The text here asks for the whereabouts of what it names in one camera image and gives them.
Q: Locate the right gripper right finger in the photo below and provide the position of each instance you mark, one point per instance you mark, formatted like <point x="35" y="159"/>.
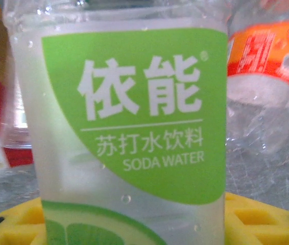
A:
<point x="262" y="224"/>

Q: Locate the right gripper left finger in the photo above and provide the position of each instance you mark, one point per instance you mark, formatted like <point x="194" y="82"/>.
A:
<point x="9" y="224"/>

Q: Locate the orange label plastic bottle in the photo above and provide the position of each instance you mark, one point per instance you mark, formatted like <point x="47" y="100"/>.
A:
<point x="262" y="63"/>

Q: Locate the green label soda water bottle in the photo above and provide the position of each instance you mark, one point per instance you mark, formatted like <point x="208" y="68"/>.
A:
<point x="134" y="102"/>

